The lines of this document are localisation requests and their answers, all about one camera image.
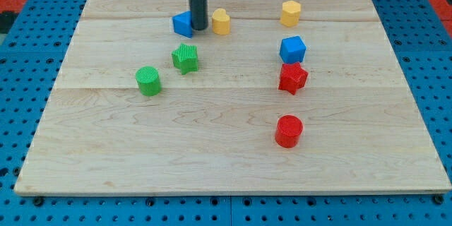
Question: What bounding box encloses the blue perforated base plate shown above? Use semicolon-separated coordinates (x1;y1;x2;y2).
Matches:
1;0;451;225

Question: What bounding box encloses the yellow heart block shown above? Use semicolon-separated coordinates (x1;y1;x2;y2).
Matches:
211;8;230;35

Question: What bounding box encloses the light wooden board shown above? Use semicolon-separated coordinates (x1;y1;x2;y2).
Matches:
14;0;451;197

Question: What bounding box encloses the green star block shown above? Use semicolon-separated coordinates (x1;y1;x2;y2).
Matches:
172;43;198;75

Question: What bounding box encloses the blue cube block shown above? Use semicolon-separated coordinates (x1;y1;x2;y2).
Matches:
280;35;307;64

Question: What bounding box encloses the blue triangle block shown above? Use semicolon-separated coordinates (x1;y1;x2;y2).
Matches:
172;11;193;38

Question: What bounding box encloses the red cylinder block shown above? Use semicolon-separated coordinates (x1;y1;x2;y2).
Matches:
275;115;304;148

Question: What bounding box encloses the green cylinder block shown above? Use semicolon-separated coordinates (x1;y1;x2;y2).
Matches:
135;66;162;97

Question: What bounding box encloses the yellow hexagon block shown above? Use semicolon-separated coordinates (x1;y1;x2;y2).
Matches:
280;0;302;27

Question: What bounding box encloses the red star block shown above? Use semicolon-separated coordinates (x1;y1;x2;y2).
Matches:
278;62;309;95

